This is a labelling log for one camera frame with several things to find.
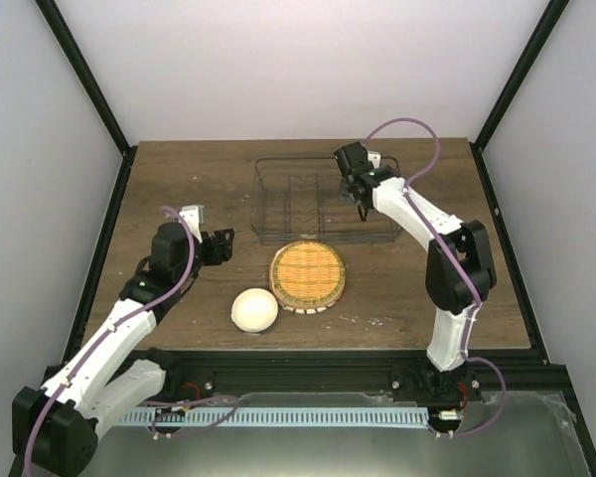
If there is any wire dish rack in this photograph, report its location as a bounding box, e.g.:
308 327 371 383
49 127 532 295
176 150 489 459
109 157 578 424
251 156 401 244

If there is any white bowl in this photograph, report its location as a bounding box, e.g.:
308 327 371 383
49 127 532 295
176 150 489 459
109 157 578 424
230 288 278 334

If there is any yellow woven bamboo plate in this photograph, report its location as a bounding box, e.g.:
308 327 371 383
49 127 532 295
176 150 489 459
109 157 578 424
270 239 345 302

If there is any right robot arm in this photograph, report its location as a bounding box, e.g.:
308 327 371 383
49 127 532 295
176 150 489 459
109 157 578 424
334 142 497 400

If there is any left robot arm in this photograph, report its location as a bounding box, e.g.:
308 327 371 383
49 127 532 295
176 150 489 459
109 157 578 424
12 220 234 476

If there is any striped rim ceramic plate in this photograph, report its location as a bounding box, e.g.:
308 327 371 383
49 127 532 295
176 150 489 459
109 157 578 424
267 240 348 316

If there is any clear acrylic sheet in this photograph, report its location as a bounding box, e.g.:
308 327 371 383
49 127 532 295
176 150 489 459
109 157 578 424
77 392 596 476

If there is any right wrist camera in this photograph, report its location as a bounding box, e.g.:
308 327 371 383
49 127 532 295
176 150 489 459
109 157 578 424
368 150 381 169

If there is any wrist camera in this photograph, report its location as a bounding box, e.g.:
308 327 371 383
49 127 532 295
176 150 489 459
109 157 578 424
368 150 381 169
179 205 206 243

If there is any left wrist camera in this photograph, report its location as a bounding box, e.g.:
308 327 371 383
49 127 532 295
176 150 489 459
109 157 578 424
179 205 206 243

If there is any light blue slotted cable duct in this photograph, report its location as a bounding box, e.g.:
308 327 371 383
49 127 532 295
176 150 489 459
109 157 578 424
117 407 429 429

